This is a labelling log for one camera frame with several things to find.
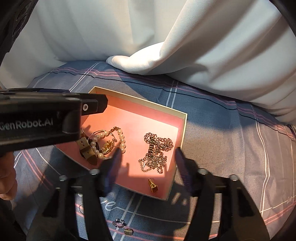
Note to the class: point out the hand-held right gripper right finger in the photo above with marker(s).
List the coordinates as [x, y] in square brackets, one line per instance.
[181, 162]

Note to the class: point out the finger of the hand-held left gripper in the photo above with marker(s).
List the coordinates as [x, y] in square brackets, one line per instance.
[94, 104]

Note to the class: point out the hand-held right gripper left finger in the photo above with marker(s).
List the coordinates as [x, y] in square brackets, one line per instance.
[113, 164]

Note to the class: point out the teal box with pink lining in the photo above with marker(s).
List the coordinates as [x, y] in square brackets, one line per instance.
[138, 120]

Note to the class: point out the person's left hand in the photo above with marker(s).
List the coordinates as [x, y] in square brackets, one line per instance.
[8, 178]

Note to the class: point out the blue plaid bed sheet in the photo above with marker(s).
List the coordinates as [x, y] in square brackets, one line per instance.
[231, 150]

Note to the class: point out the small pale charm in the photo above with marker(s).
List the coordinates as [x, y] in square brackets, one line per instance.
[128, 231]

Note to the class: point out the white curtain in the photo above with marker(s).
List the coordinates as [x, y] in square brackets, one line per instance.
[161, 41]

